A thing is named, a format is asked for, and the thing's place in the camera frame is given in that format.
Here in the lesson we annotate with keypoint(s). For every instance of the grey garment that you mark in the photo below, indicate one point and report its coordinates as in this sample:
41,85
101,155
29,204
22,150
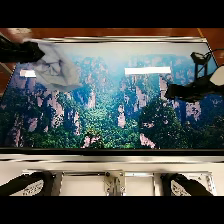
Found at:
55,71

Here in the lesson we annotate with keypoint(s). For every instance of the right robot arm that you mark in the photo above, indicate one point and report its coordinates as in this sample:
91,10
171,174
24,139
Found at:
191,90

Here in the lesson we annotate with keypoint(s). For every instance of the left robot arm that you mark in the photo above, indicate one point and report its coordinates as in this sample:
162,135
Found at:
20,51

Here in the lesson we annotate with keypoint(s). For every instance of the silver frame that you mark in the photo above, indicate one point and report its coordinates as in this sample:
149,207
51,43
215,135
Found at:
100,160

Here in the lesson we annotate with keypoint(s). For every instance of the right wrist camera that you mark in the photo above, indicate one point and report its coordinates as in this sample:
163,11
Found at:
199,57

